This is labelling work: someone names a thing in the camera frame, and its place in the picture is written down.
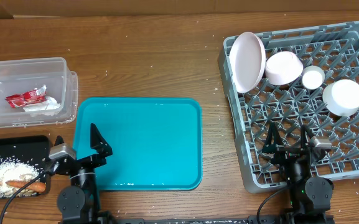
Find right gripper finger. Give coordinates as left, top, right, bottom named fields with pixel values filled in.
left=300, top=124, right=315, bottom=148
left=261, top=121, right=284, bottom=153

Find white napkin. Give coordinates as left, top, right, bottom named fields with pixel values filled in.
left=23, top=96, right=60, bottom=112

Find orange carrot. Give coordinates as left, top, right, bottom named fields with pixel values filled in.
left=5, top=180, right=47, bottom=193

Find red snack wrapper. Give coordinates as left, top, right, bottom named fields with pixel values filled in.
left=5, top=85, right=47, bottom=108

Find pale green bowl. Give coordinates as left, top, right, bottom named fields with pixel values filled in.
left=322, top=79, right=359, bottom=116

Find white upturned cup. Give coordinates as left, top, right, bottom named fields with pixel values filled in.
left=301, top=65, right=325, bottom=90

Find rice and peanut scraps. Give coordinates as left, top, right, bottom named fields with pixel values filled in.
left=0, top=156, right=42, bottom=198

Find small white plate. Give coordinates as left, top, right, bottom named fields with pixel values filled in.
left=265, top=51, right=304, bottom=86

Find large pink plate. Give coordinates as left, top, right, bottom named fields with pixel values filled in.
left=229, top=32, right=266, bottom=93

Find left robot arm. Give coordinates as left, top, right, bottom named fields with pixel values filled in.
left=45, top=123, right=115, bottom=224

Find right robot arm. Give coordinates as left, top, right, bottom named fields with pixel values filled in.
left=256, top=122, right=334, bottom=224

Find black waste tray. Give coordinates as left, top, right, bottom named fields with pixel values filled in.
left=0, top=136, right=50, bottom=197

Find grey dishwasher rack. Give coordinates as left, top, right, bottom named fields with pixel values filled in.
left=218, top=21, right=359, bottom=193

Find clear plastic bin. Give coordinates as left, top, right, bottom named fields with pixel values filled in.
left=0, top=57, right=78, bottom=128

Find teal plastic tray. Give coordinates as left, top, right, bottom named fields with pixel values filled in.
left=73, top=97, right=203, bottom=191

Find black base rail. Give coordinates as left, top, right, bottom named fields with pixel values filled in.
left=114, top=215, right=287, bottom=224

